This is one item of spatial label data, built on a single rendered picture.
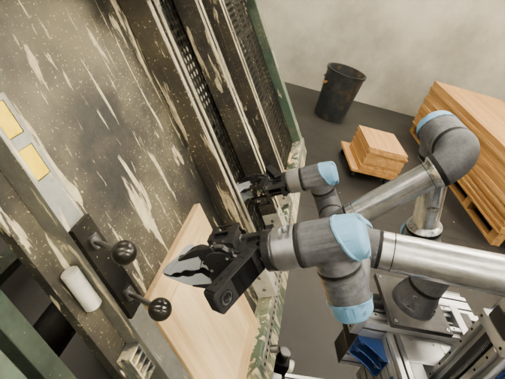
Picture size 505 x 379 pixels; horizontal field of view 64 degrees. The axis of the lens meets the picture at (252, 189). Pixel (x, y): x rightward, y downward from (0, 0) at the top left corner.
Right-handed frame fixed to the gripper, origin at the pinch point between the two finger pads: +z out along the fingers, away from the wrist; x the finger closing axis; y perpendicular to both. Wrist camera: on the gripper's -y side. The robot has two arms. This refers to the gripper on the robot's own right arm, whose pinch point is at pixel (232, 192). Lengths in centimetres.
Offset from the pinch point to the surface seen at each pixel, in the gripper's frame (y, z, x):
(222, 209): 12.0, 0.1, -1.0
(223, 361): 48, 1, 24
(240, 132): -21.5, -2.9, -11.8
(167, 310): 71, -13, -19
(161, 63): 12.0, -1.4, -47.5
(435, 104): -439, -124, 170
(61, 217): 67, -2, -37
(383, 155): -268, -47, 138
